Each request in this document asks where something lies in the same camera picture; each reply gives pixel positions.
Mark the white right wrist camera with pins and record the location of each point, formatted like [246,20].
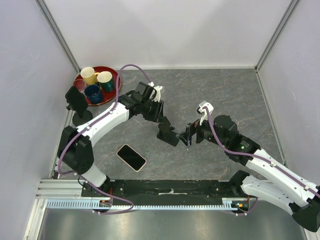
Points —
[205,109]

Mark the green mug white inside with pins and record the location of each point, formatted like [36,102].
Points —
[105,79]

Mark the aluminium frame rail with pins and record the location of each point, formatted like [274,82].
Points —
[59,189]

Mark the black round-base phone stand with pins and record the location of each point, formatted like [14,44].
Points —
[80,119]

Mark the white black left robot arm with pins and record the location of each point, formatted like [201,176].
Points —
[76,143]

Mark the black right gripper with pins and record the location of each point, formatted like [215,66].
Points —
[192,128]

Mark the black smartphone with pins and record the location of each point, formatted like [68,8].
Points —
[76,100]

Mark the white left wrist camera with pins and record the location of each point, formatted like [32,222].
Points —
[156,93]

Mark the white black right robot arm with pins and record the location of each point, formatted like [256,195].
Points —
[286,190]

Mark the yellow mug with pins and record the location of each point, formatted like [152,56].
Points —
[89,75]

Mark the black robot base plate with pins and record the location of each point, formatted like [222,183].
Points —
[173,192]

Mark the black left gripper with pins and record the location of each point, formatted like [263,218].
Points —
[158,116]

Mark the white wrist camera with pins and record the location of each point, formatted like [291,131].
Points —
[205,109]
[156,93]

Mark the light blue cable duct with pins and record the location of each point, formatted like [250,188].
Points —
[90,204]

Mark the black angled desk phone stand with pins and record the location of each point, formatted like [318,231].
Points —
[166,133]

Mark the dark blue mug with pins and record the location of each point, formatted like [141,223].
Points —
[94,94]

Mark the pink-cased smartphone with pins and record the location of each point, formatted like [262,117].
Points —
[131,157]

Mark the clear drinking glass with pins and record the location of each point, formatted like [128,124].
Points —
[80,84]

